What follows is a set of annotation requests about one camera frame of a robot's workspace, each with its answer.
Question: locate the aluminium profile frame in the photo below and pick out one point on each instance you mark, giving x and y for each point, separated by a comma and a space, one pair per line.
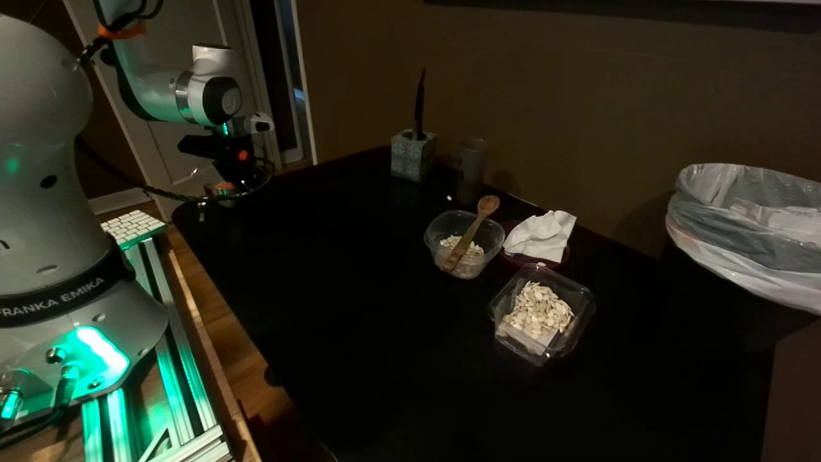
182, 385

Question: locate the wooden spoon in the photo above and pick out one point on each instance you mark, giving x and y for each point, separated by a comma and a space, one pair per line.
470, 233

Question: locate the dark pen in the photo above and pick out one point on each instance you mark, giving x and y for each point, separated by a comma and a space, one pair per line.
421, 104

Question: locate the wooden robot stand board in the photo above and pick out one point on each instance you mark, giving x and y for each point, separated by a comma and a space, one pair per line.
207, 343

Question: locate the white crumpled tissue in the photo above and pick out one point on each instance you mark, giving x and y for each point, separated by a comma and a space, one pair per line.
540, 235

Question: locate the grey cube pen holder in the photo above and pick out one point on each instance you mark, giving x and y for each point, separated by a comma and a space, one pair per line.
412, 156

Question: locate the white lined trash bin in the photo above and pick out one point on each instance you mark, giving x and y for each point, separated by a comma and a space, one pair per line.
752, 228

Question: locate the white door frame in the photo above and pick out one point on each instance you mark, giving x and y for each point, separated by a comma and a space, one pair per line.
291, 85

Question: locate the clear container with white pieces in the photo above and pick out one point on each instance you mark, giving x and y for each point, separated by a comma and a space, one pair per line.
540, 311

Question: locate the white perforated plate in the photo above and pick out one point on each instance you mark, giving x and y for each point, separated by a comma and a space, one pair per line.
131, 228

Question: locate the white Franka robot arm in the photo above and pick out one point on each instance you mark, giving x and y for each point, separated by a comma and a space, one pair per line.
42, 171

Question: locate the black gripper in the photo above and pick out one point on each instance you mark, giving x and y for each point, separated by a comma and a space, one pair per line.
232, 156

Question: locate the clear plastic bowl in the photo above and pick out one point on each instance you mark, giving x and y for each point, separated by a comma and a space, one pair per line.
446, 246

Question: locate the dark trash bin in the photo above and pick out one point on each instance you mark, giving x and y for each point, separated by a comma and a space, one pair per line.
771, 332

